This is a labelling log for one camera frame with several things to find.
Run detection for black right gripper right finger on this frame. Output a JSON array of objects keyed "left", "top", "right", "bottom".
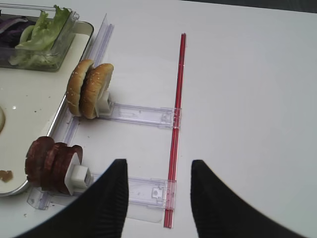
[{"left": 190, "top": 160, "right": 302, "bottom": 238}]

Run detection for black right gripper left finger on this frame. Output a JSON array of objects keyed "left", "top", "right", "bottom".
[{"left": 20, "top": 159, "right": 129, "bottom": 238}]

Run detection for rear brown meat patty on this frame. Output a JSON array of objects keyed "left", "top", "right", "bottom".
[{"left": 40, "top": 142, "right": 83, "bottom": 195}]

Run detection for brown meat patty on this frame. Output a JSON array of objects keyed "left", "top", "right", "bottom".
[
  {"left": 40, "top": 142, "right": 83, "bottom": 195},
  {"left": 25, "top": 136, "right": 54, "bottom": 187}
]

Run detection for front brown meat patty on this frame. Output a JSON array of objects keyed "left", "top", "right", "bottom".
[{"left": 25, "top": 136, "right": 54, "bottom": 187}]

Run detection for green lettuce leaves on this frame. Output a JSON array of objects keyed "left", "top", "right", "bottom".
[{"left": 8, "top": 5, "right": 74, "bottom": 71}]

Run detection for white patty pusher block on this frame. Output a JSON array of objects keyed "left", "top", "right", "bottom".
[{"left": 64, "top": 153, "right": 94, "bottom": 195}]

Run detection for right red strip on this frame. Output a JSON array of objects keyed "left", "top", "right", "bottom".
[{"left": 164, "top": 33, "right": 186, "bottom": 228}]

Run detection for brown food crumb on tray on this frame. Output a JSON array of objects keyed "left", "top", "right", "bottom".
[{"left": 0, "top": 170, "right": 13, "bottom": 182}]

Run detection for white bun pusher block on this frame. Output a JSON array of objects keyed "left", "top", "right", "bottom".
[{"left": 96, "top": 91, "right": 113, "bottom": 117}]

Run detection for white rectangular metal tray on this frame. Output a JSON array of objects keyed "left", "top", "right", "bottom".
[{"left": 0, "top": 21, "right": 94, "bottom": 196}]

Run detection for rear burger bun top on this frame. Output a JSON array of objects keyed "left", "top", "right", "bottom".
[{"left": 80, "top": 63, "right": 114, "bottom": 119}]

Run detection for burger bun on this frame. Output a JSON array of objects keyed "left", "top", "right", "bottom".
[
  {"left": 66, "top": 59, "right": 94, "bottom": 117},
  {"left": 80, "top": 63, "right": 114, "bottom": 119}
]

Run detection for front burger bun top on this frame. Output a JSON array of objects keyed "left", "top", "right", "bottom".
[{"left": 66, "top": 59, "right": 94, "bottom": 117}]

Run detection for clear plastic salad container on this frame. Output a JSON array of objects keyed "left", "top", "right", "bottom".
[{"left": 0, "top": 3, "right": 79, "bottom": 71}]

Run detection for purple cabbage leaves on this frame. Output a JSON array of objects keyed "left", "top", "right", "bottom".
[{"left": 0, "top": 16, "right": 35, "bottom": 48}]

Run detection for clear patty holder rail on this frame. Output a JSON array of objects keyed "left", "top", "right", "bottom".
[{"left": 90, "top": 172, "right": 177, "bottom": 211}]

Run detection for right clear long rail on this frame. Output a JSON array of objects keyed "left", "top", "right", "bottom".
[{"left": 25, "top": 18, "right": 114, "bottom": 210}]

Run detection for clear right bun holder rail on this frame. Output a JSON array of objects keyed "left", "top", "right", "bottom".
[{"left": 105, "top": 103, "right": 181, "bottom": 129}]

